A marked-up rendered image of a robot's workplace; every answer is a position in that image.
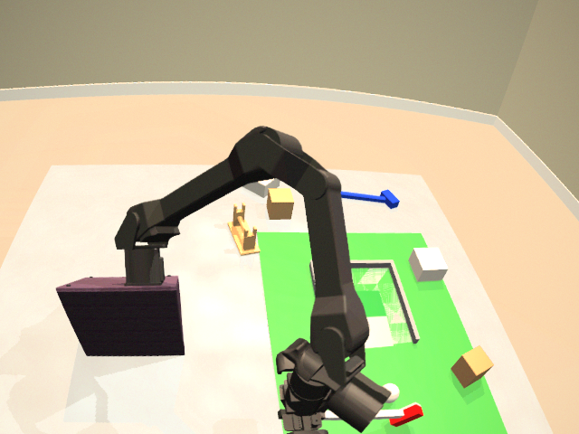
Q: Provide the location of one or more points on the green putting mat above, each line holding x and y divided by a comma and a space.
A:
421, 371

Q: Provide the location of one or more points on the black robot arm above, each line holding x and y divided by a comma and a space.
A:
338, 324

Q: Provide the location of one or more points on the tan cube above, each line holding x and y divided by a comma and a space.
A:
471, 366
280, 203

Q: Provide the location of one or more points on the white ball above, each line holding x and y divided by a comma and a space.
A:
394, 390

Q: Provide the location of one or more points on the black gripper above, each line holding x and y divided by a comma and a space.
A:
301, 414

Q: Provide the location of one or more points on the blue golf putter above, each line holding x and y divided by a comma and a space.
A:
385, 197

